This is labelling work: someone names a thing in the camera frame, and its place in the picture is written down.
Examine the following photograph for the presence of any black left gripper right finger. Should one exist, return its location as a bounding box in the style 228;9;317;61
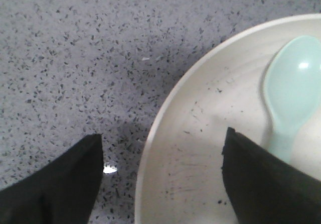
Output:
222;127;320;223

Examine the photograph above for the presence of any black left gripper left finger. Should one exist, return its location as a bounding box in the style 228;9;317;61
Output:
1;134;103;223

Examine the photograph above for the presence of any cream round plate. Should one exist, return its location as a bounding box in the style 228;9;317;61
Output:
134;14;320;223

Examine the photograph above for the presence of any light blue plastic spoon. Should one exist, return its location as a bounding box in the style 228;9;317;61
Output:
263;35;320;163

